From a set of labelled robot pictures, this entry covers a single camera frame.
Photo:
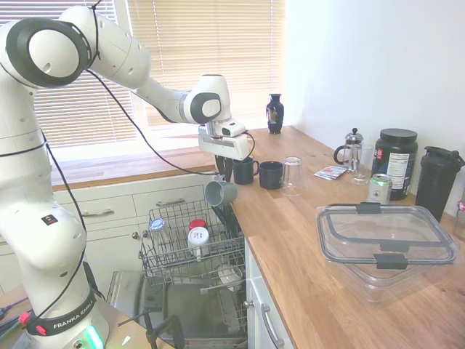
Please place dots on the glass jar gingham lid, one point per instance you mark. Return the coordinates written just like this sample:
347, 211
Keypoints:
459, 218

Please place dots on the green white drink can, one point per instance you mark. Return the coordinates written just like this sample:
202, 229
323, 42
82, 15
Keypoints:
379, 189

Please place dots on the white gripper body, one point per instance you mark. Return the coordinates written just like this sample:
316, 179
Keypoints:
221, 147

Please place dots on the clear drinking glass with label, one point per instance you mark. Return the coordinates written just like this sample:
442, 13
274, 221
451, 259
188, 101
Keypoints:
158, 234

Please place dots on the glass French press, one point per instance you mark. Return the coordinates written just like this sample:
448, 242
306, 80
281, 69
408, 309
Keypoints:
352, 151

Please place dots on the black painted vase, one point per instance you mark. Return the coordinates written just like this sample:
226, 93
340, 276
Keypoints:
275, 116

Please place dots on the black pan in rack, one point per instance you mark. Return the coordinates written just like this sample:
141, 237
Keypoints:
225, 218

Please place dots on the clear tall drinking glass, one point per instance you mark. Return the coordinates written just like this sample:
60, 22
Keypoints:
363, 171

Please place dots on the red white sachet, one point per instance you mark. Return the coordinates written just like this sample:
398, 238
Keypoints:
330, 172

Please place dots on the grey mug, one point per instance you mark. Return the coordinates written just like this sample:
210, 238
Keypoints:
225, 192

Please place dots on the clear plastic lidded container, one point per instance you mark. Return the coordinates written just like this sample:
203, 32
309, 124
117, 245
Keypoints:
385, 247

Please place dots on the red mug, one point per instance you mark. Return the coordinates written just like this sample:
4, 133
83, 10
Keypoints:
198, 222

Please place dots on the white bowl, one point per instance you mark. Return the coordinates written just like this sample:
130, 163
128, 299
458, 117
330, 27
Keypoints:
229, 278

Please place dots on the black shaker bottle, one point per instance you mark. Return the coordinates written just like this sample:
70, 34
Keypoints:
434, 181

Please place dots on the large white mug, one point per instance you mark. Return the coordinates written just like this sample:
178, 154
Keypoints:
198, 240

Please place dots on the beige window blind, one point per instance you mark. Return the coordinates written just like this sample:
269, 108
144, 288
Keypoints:
218, 36

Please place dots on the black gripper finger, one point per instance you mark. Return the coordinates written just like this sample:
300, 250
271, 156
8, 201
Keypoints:
229, 169
219, 165

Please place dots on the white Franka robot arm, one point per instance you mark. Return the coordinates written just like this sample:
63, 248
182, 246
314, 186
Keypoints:
43, 163

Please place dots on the navy blue mug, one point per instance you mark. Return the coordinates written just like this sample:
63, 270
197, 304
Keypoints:
270, 176
245, 172

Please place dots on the steel dishwasher door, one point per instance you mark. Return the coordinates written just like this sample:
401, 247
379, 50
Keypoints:
181, 309

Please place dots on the black camera stand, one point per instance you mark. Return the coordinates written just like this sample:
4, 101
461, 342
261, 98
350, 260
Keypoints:
170, 327

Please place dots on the black protein powder tub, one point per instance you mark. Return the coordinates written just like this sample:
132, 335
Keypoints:
397, 163

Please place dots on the white window blind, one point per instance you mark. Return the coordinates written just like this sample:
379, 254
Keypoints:
72, 116

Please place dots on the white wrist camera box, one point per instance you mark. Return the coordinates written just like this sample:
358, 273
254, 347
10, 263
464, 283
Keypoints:
232, 129

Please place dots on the clear upturned tumbler glass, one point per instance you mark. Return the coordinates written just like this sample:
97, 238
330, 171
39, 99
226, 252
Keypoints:
291, 178

